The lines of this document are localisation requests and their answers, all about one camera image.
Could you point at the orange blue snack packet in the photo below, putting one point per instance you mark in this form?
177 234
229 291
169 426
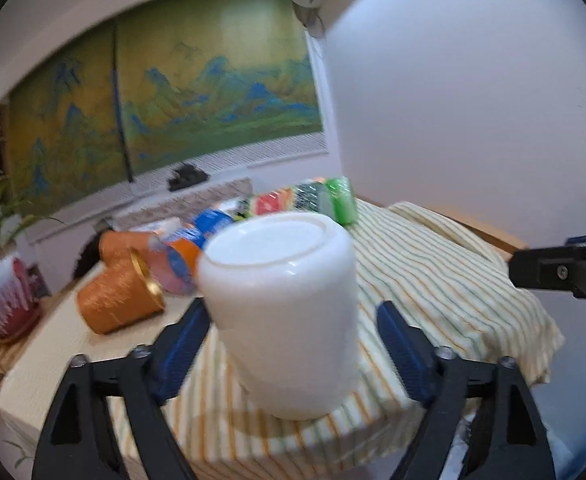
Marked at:
183 260

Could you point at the landscape wall painting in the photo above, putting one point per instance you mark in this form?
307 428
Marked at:
163 105

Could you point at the red white flower pot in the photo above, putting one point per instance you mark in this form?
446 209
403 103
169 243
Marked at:
5 300

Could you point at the green white snack packet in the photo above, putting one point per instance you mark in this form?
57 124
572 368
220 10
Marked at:
310 197

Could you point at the orange glitter cup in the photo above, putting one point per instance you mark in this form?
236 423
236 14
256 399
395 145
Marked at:
118 297

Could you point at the white cup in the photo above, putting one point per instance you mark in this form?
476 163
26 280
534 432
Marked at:
280 310

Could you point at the black object on ledge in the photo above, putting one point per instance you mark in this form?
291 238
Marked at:
188 176

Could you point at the green red plastic bottle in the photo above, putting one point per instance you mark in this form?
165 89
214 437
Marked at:
342 200

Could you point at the striped tablecloth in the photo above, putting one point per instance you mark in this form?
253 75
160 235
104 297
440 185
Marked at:
373 330

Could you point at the red snack packet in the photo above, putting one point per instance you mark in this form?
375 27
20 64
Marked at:
270 203

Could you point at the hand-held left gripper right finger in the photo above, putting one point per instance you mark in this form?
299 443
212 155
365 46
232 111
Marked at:
404 350

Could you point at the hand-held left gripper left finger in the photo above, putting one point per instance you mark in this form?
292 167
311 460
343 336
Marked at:
180 345

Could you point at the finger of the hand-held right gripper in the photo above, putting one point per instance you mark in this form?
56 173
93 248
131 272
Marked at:
548 267

